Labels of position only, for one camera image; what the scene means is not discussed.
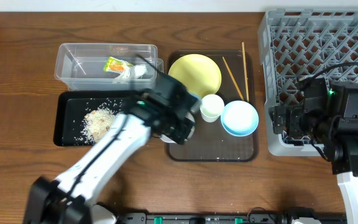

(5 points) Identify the green snack wrapper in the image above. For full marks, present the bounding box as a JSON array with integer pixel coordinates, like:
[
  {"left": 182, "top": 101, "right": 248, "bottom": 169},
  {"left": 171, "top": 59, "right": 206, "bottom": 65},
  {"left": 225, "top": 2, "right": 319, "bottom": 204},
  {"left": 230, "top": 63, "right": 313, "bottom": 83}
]
[{"left": 103, "top": 57, "right": 134, "bottom": 73}]

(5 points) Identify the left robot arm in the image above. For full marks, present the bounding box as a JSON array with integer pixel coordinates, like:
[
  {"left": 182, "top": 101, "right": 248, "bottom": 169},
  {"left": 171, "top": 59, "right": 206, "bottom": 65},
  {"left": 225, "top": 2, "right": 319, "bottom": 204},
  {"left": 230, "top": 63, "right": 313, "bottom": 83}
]
[{"left": 23, "top": 73, "right": 201, "bottom": 223}]

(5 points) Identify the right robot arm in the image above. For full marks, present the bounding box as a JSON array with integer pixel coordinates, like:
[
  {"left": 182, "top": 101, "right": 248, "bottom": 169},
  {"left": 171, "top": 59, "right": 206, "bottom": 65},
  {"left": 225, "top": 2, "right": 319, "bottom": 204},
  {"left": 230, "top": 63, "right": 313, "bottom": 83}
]
[{"left": 268, "top": 78, "right": 358, "bottom": 223}]

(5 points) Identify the grey dishwasher rack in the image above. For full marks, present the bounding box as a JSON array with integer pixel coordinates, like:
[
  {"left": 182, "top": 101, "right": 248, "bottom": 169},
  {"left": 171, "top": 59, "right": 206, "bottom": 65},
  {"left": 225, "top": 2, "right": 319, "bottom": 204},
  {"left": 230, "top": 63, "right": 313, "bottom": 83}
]
[{"left": 258, "top": 9, "right": 358, "bottom": 156}]

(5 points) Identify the white plastic cup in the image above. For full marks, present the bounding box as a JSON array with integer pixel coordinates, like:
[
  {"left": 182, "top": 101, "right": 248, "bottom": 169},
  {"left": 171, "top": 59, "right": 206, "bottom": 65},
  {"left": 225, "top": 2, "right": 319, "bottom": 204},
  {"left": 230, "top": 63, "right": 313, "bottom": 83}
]
[{"left": 200, "top": 94, "right": 224, "bottom": 123}]

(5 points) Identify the pink bowl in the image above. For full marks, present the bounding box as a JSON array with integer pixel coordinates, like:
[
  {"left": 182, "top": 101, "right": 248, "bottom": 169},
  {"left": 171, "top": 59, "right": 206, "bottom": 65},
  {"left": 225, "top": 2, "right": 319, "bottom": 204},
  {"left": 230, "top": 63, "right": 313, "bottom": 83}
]
[{"left": 159, "top": 111, "right": 196, "bottom": 144}]

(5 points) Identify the black waste tray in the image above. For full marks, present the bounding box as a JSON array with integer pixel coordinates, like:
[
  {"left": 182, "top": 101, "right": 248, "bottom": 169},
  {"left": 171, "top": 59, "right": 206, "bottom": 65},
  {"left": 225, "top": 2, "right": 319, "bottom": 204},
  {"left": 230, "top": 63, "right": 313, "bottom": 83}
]
[{"left": 53, "top": 90, "right": 135, "bottom": 146}]

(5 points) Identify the yellow plate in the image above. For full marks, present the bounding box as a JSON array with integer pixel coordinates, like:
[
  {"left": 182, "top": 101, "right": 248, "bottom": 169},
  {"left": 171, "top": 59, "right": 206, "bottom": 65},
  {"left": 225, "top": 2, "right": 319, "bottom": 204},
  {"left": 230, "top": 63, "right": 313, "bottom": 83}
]
[{"left": 168, "top": 54, "right": 222, "bottom": 98}]

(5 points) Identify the rice food scraps pile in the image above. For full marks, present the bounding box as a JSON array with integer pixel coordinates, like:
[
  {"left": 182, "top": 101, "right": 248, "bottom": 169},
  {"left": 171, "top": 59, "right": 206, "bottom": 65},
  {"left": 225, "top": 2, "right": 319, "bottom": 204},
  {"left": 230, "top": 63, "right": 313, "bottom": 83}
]
[{"left": 76, "top": 98, "right": 124, "bottom": 145}]

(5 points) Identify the left wooden chopstick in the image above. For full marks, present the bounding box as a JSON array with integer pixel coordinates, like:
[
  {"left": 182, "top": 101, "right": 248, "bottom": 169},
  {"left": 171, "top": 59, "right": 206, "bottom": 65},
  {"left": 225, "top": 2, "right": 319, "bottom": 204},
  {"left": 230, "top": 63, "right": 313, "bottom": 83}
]
[{"left": 222, "top": 56, "right": 244, "bottom": 101}]

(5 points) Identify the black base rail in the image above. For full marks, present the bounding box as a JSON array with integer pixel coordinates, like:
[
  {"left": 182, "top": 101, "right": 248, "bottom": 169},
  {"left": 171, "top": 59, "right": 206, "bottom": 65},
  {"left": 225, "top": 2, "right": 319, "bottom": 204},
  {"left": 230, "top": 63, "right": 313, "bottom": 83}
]
[{"left": 116, "top": 212, "right": 347, "bottom": 224}]

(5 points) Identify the light blue bowl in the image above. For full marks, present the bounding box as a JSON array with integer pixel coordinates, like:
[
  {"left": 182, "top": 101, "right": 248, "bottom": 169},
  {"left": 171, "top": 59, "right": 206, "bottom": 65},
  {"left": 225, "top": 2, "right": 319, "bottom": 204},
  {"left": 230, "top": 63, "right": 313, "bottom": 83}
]
[{"left": 221, "top": 100, "right": 259, "bottom": 137}]

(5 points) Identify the white napkin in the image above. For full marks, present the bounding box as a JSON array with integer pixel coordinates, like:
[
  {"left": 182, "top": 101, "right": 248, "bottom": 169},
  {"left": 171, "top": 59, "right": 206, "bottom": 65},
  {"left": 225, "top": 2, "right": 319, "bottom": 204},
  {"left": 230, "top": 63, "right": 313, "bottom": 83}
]
[{"left": 113, "top": 65, "right": 147, "bottom": 82}]

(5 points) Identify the clear plastic waste bin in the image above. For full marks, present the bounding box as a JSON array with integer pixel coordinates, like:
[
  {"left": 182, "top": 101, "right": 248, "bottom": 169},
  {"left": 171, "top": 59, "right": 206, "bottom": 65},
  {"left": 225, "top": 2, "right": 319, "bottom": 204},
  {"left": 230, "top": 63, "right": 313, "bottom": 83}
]
[{"left": 54, "top": 43, "right": 161, "bottom": 91}]

